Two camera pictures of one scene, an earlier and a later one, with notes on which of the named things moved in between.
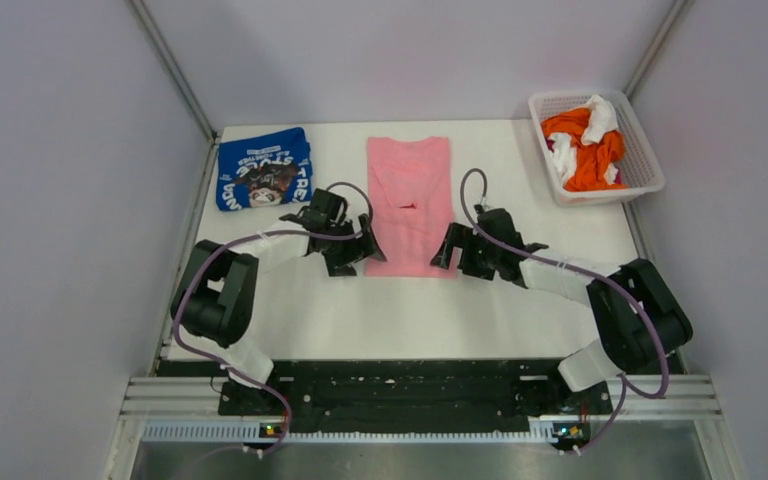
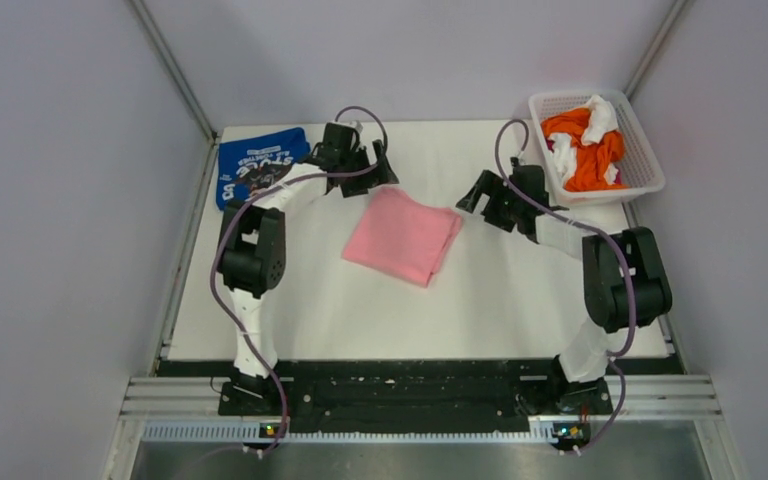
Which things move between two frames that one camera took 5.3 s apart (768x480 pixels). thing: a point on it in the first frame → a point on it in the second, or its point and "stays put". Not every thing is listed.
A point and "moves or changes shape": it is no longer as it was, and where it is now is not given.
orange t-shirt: (591, 158) stays put
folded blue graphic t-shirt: (264, 170) stays put
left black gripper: (339, 264) → (386, 176)
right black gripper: (462, 236) → (488, 182)
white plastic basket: (642, 172) stays put
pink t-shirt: (410, 205) moves or changes shape
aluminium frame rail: (176, 69) stays put
